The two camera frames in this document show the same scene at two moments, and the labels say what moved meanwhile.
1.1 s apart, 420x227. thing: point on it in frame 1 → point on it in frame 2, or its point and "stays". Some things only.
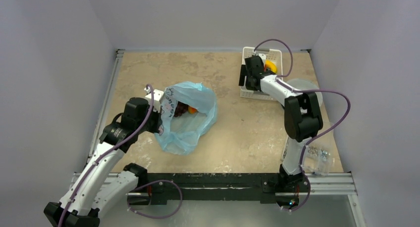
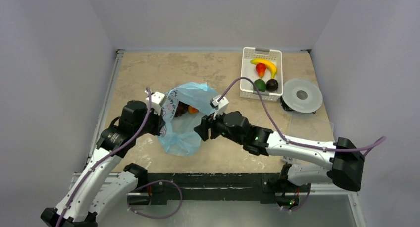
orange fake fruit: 191,110 stays
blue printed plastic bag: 188,110 stays
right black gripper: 246,76 → 211,127
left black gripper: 158,121 stays
